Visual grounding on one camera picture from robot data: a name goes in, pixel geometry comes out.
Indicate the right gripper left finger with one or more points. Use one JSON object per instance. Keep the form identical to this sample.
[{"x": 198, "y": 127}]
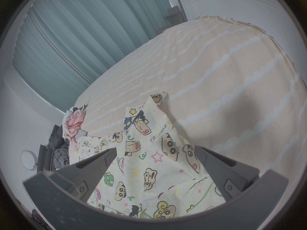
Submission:
[{"x": 96, "y": 171}]

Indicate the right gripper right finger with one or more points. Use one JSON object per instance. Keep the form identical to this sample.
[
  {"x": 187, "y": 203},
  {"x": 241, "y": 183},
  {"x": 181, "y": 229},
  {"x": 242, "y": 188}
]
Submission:
[{"x": 223, "y": 171}]

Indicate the white printed pyjama top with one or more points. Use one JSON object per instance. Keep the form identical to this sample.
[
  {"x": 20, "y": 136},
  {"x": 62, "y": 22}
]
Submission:
[{"x": 148, "y": 157}]

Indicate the pile of clothes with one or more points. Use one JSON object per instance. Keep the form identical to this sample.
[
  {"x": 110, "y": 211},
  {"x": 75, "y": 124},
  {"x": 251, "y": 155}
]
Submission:
[{"x": 75, "y": 123}]

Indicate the black chest of drawers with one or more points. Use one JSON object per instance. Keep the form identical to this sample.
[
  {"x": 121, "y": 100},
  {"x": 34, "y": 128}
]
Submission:
[{"x": 44, "y": 157}]

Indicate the round white mirror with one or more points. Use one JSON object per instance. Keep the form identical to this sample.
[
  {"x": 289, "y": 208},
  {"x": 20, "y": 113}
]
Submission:
[{"x": 28, "y": 159}]

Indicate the bed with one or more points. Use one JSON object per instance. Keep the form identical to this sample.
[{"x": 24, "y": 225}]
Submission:
[{"x": 227, "y": 80}]

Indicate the blue-green curtain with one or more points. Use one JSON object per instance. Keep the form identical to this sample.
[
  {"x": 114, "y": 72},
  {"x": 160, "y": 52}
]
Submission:
[{"x": 84, "y": 32}]

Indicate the grey bedside table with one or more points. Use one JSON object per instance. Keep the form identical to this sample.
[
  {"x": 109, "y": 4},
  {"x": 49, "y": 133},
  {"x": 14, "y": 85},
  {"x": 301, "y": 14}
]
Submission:
[{"x": 176, "y": 14}]

